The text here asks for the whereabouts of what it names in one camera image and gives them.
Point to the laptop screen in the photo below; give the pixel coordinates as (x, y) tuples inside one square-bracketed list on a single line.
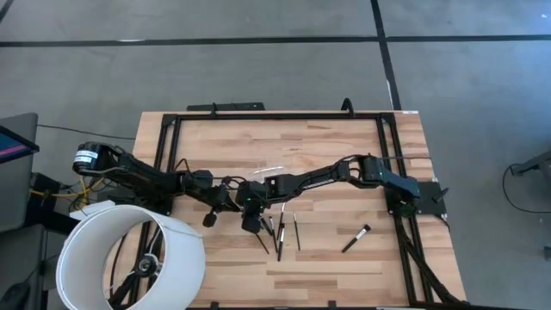
[(13, 146)]

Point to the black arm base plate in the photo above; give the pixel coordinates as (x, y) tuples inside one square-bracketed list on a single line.
[(430, 198)]

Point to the large fluffy makeup brush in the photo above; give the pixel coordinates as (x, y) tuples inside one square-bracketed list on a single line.
[(209, 220)]

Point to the black aluminium table frame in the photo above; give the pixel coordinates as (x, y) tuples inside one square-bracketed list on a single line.
[(280, 115)]

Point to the black mounting bar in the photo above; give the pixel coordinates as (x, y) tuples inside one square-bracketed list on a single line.
[(228, 106)]

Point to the white cylindrical lamp shade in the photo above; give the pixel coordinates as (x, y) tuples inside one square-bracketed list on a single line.
[(181, 258)]

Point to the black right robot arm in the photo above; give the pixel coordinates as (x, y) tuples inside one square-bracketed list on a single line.
[(318, 176)]

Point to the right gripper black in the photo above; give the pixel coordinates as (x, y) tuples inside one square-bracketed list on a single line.
[(254, 194)]

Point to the black flat-head makeup brush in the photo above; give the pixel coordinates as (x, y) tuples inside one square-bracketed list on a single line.
[(355, 239)]

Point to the clear acrylic brush organizer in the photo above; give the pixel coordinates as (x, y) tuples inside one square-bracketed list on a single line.
[(269, 170)]

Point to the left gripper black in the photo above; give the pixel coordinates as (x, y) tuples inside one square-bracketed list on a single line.
[(226, 198)]

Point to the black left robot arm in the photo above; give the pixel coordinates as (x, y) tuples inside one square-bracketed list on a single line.
[(138, 174)]

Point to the black clamp hook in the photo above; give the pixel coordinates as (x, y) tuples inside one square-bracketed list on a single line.
[(348, 105)]

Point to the thin black makeup brush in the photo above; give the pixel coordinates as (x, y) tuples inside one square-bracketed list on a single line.
[(296, 232), (282, 215), (273, 234), (263, 244), (280, 245)]

